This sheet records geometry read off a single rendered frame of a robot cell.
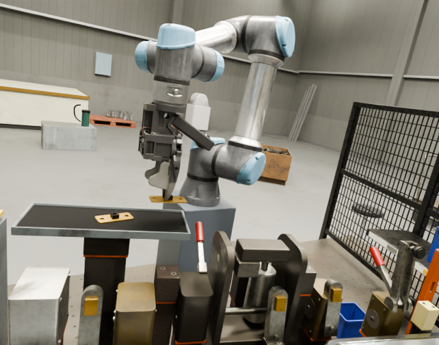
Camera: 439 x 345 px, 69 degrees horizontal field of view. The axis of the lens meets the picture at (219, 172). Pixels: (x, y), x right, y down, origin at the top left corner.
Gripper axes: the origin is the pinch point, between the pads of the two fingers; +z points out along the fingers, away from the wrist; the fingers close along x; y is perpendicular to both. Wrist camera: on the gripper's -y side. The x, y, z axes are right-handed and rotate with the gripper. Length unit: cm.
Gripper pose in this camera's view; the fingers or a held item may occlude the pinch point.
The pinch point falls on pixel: (168, 192)
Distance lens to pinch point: 74.6
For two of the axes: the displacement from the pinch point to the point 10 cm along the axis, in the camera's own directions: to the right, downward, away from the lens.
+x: 3.8, 2.9, -8.8
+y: -9.1, -0.4, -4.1
